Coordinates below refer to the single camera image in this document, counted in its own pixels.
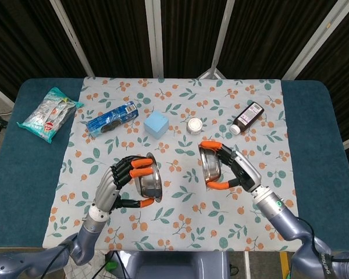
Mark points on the blue cookie box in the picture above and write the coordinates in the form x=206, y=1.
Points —
x=112, y=119

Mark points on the teal snack packet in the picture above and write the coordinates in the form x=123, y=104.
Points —
x=48, y=114

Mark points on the floral tablecloth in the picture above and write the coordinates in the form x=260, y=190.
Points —
x=174, y=186

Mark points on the white table leg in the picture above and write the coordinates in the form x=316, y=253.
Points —
x=247, y=264

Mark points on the light blue foam cube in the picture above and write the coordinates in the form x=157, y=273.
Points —
x=156, y=124

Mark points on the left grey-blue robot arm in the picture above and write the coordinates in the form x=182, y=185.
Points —
x=88, y=235

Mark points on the small green object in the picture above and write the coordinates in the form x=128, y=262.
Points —
x=111, y=265

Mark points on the metal bowl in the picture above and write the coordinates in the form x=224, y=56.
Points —
x=210, y=167
x=149, y=186

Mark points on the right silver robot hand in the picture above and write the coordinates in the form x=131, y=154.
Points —
x=245, y=171

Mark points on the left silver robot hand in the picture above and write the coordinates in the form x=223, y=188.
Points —
x=106, y=191

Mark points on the dark teal table cover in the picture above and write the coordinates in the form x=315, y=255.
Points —
x=314, y=122

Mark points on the small silver-lidded can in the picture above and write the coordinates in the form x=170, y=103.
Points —
x=195, y=125

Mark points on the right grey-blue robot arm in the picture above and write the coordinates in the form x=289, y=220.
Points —
x=279, y=215

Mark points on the brown medicine bottle white cap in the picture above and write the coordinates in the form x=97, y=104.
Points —
x=247, y=116

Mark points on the grey metal stand foot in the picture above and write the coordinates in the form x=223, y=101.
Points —
x=210, y=74

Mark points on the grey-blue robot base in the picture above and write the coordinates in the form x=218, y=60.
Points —
x=177, y=266

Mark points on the white grid-pattern cloth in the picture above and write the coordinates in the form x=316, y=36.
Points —
x=97, y=266

